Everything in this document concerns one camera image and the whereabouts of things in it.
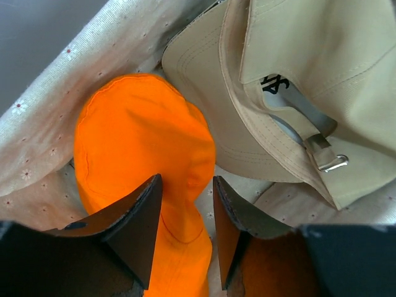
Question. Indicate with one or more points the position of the wicker basket with liner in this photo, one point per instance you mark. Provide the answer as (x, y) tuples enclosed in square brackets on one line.
[(54, 54)]

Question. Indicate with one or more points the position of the orange cap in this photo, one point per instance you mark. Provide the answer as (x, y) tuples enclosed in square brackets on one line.
[(137, 126)]

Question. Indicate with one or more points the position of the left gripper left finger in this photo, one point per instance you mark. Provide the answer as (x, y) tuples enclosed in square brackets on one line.
[(109, 253)]

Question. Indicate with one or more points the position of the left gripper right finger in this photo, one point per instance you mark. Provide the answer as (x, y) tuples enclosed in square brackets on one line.
[(261, 256)]

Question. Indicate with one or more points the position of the beige cap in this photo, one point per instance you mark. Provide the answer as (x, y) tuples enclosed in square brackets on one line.
[(295, 91)]

